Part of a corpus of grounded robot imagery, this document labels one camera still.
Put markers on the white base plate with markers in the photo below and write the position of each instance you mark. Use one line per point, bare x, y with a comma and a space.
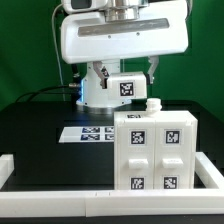
78, 134

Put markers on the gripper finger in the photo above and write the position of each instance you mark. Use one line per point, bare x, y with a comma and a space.
100, 70
154, 62

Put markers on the white cabinet top block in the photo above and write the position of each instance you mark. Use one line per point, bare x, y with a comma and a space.
128, 85

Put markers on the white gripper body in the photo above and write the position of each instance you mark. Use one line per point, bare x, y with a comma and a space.
130, 30

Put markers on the white cabinet door panel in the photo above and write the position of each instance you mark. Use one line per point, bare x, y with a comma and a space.
174, 161
134, 155

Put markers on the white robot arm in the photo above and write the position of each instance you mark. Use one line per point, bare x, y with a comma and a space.
93, 97

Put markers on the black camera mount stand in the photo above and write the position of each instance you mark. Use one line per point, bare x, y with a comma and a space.
76, 74

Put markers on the white cabinet body box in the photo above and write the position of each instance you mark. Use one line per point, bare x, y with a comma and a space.
155, 112

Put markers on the white U-shaped obstacle frame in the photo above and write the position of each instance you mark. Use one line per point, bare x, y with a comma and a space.
207, 200

